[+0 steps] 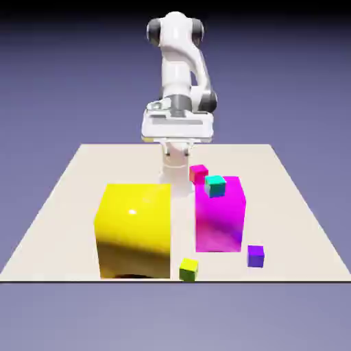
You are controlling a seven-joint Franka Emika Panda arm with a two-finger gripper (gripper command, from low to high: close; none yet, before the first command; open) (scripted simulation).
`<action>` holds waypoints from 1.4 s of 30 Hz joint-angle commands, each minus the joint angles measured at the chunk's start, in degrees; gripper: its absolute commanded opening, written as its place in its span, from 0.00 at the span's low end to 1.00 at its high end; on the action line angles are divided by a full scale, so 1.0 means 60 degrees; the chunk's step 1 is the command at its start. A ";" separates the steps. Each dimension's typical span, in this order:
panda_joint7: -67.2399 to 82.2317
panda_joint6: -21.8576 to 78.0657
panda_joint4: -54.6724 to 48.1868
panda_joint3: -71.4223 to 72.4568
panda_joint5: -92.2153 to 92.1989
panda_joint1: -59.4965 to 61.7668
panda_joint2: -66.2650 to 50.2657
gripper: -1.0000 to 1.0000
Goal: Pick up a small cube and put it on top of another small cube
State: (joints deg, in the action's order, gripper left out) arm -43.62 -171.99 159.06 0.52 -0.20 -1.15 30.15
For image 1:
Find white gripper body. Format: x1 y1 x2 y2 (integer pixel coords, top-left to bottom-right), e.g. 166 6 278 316
141 108 215 144

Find small pink cube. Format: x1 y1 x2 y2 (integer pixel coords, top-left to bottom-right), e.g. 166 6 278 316
189 164 210 185

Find small teal cube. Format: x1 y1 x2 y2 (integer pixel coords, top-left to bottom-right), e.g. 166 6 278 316
204 175 228 199

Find small yellow-green cube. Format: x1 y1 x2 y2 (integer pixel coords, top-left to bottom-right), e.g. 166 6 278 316
178 257 199 282

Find small purple cube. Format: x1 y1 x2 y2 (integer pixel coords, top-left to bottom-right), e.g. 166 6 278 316
247 244 265 269

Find large yellow box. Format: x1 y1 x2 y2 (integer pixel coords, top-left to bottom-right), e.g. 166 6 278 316
93 182 173 280

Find large magenta box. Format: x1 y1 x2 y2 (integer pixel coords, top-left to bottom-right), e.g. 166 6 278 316
194 175 247 254

